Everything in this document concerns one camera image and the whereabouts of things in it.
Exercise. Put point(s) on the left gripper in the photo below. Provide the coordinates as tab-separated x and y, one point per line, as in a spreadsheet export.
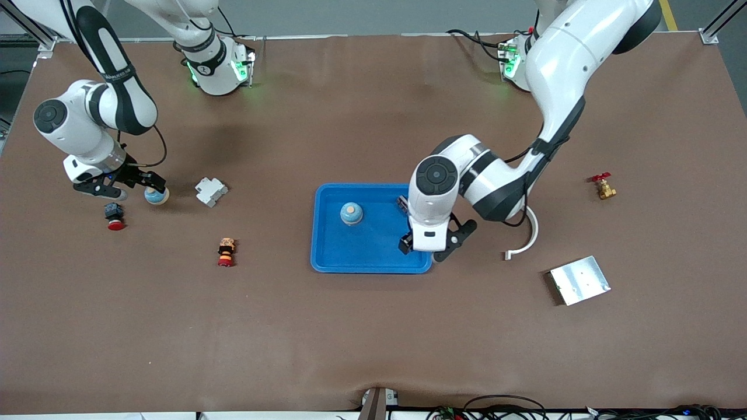
404	243

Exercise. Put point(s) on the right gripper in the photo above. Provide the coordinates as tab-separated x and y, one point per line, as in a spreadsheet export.
136	175

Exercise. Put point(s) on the blue bell with cream button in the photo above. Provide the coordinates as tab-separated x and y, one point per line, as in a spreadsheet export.
156	198
351	216

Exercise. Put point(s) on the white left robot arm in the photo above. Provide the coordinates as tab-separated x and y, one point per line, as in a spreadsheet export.
560	64

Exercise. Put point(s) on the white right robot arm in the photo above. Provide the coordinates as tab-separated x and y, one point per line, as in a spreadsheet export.
76	125

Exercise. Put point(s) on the blue plastic tray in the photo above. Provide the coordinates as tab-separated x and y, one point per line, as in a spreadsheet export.
362	251

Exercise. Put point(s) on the red mushroom button black body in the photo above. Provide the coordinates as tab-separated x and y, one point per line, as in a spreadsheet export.
114	211

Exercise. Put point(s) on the grey plastic terminal block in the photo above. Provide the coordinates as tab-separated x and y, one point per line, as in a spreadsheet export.
210	192

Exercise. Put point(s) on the brown table mat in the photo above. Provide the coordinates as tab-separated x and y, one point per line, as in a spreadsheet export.
373	326

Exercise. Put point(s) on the silver metal plate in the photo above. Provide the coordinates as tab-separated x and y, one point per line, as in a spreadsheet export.
580	281

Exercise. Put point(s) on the white curved plastic bracket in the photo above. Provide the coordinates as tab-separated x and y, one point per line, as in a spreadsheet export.
532	239

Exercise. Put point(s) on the grey metal clamp bracket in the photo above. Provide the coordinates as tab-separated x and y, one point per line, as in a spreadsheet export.
376	405

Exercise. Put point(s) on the aluminium frame profile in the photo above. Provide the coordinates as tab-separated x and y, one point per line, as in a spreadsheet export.
709	37

